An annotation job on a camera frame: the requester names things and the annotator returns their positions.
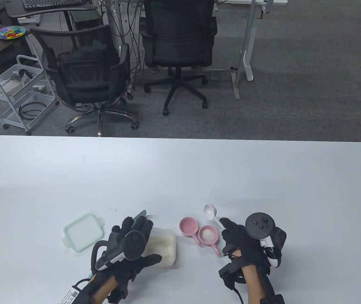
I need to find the black keyboard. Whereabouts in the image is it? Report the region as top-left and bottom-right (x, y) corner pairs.
(22, 0), (87, 10)

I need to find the person's right hand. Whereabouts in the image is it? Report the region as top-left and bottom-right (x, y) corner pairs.
(220, 218), (279, 270)

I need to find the small pink handled cup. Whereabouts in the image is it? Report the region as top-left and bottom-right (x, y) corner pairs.
(179, 217), (201, 245)
(198, 225), (221, 256)

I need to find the mint green container lid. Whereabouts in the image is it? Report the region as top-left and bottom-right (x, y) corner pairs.
(62, 213), (105, 253)

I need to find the mint green dessert spatula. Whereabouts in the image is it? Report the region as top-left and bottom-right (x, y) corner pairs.
(90, 210), (146, 280)

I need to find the black padded office chair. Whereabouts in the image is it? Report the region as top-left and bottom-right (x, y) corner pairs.
(139, 0), (218, 116)

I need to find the pile of colourful blocks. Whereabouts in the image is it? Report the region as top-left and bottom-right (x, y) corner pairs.
(0, 28), (22, 38)

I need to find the bundle of black cables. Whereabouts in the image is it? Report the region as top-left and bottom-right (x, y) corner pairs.
(98, 0), (146, 93)

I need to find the clear plastic sugar container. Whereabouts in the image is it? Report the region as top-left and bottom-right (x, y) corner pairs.
(142, 229), (177, 268)

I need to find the green plate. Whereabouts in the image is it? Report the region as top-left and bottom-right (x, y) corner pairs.
(0, 26), (27, 40)

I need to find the white desk frame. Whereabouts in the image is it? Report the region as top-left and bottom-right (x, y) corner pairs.
(214, 0), (288, 100)

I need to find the black computer tower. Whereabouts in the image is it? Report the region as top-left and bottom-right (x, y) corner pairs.
(71, 11), (102, 29)

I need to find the person's left forearm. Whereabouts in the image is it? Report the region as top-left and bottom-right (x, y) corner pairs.
(90, 274), (117, 303)

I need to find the coiled black cable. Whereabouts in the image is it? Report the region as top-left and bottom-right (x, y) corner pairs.
(18, 102), (46, 121)

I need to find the black desk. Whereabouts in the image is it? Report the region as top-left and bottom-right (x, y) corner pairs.
(5, 0), (105, 32)

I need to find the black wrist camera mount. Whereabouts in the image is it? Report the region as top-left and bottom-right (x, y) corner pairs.
(108, 279), (128, 303)
(219, 256), (247, 289)

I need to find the person's right forearm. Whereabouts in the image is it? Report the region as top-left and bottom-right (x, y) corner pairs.
(244, 266), (274, 304)

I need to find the black mesh office chair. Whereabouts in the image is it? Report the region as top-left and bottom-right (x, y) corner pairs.
(29, 25), (139, 137)

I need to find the white plastic coffee spoon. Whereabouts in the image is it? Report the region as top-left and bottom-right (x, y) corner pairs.
(203, 204), (223, 230)

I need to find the white rolling cart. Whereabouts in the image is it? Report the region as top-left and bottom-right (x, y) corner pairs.
(0, 54), (60, 136)

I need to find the black box with white label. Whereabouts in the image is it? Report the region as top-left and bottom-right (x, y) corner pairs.
(57, 283), (90, 304)

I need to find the person's left hand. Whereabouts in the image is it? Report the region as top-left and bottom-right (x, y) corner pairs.
(96, 216), (162, 282)

